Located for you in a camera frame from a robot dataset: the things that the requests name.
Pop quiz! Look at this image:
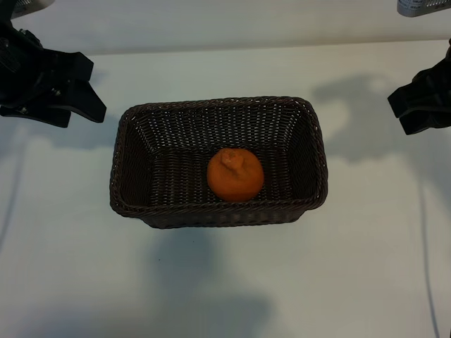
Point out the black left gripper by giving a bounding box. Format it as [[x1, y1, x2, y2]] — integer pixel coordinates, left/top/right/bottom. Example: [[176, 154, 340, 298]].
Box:
[[0, 20, 108, 129]]

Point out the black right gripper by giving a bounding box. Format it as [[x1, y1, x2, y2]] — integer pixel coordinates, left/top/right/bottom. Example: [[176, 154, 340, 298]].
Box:
[[386, 37, 451, 137]]

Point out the dark brown wicker basket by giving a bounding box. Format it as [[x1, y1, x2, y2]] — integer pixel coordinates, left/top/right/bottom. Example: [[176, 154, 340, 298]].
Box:
[[109, 96, 329, 230]]

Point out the orange mandarin fruit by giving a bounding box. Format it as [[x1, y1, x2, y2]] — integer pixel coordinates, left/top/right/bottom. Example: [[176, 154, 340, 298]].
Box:
[[206, 147, 266, 203]]

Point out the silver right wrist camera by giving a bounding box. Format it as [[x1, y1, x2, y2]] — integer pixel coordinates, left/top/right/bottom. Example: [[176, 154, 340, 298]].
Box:
[[397, 0, 451, 18]]

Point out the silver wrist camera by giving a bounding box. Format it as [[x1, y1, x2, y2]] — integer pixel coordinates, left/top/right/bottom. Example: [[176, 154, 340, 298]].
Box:
[[397, 0, 451, 18], [9, 0, 56, 19]]

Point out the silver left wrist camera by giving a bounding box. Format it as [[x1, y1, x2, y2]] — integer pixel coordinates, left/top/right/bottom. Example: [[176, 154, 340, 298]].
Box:
[[9, 0, 56, 19]]

